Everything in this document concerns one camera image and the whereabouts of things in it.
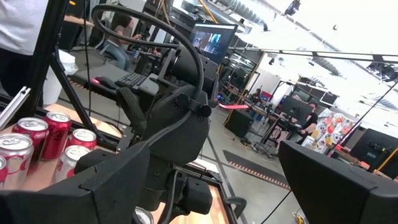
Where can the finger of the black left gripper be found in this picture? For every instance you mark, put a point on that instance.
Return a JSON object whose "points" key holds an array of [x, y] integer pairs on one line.
{"points": [[93, 158], [199, 196]]}

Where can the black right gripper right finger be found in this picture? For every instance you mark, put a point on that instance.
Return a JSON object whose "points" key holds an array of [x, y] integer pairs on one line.
{"points": [[342, 199]]}

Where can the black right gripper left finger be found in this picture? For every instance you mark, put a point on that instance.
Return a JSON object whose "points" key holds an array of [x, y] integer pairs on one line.
{"points": [[62, 205]]}

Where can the silver Diet Coke can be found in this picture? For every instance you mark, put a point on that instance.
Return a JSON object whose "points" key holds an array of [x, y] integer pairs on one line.
{"points": [[66, 168], [15, 161]]}

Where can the red Coca-Cola can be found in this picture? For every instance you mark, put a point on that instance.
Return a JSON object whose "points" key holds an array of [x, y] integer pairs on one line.
{"points": [[38, 140]]}

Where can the black hazard-striped floor mat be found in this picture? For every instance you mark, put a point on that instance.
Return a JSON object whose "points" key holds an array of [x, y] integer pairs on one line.
{"points": [[248, 161]]}

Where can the pink flat strip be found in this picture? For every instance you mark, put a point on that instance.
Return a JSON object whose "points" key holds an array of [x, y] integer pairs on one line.
{"points": [[233, 106]]}

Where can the large black monitor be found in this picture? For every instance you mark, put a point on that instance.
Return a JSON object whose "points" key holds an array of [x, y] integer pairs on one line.
{"points": [[373, 146]]}

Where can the black floor box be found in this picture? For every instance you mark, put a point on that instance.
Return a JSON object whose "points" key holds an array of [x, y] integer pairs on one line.
{"points": [[239, 124]]}

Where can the black keyboard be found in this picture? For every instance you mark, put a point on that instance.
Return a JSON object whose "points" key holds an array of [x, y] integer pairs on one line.
{"points": [[132, 80]]}

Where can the colourful floral print cloth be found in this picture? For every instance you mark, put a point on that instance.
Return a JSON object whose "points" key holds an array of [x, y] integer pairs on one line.
{"points": [[332, 127]]}

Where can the black computer mouse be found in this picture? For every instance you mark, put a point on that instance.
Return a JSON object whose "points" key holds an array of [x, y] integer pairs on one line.
{"points": [[107, 82]]}

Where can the white waste bin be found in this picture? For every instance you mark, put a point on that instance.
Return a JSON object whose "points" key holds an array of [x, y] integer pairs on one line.
{"points": [[54, 90]]}

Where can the person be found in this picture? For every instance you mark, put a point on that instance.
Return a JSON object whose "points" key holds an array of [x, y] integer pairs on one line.
{"points": [[121, 34], [257, 93], [18, 25], [311, 119]]}

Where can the black desk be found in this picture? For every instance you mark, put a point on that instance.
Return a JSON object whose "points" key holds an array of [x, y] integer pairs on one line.
{"points": [[105, 69]]}

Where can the silver aluminium extrusion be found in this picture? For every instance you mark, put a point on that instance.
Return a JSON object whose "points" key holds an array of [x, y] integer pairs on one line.
{"points": [[14, 107]]}

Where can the black desk monitor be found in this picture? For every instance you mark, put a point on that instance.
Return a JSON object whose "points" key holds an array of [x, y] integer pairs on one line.
{"points": [[211, 40]]}

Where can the black ceiling spotlight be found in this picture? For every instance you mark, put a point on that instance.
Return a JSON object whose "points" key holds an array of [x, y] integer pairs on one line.
{"points": [[292, 7]]}

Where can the black table frame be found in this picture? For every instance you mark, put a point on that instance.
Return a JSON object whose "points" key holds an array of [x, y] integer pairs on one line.
{"points": [[48, 46]]}

